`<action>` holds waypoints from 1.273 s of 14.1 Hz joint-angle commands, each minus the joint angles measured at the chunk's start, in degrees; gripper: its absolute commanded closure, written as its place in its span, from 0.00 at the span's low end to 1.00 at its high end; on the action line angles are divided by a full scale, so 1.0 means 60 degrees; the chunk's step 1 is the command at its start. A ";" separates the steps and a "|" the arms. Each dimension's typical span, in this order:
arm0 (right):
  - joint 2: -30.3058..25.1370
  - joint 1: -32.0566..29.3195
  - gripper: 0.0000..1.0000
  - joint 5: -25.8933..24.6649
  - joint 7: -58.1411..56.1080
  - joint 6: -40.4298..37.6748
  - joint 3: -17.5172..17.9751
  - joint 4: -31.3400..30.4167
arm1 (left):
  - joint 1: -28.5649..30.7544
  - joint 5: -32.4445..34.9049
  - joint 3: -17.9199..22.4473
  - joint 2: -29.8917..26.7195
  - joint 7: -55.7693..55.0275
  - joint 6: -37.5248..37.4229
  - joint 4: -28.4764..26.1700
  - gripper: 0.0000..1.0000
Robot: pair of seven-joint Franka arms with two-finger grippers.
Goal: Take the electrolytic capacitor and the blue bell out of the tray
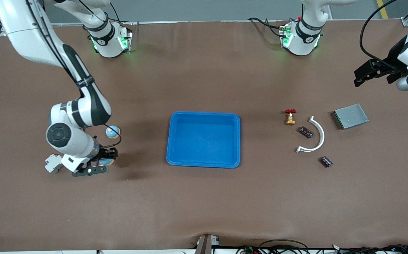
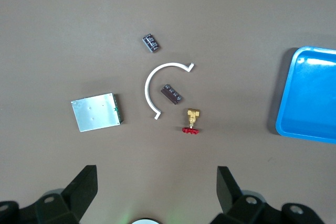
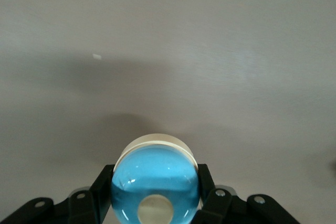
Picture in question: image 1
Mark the blue plastic tray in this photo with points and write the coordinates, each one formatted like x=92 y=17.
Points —
x=204 y=141

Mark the white circuit breaker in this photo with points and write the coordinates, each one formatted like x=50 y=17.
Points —
x=52 y=163

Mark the grey metal box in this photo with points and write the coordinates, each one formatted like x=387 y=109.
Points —
x=350 y=116

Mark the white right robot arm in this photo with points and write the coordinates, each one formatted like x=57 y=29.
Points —
x=24 y=35

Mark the white curved plastic strip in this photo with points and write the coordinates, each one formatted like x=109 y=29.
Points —
x=322 y=135

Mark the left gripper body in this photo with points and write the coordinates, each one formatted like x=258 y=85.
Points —
x=393 y=55

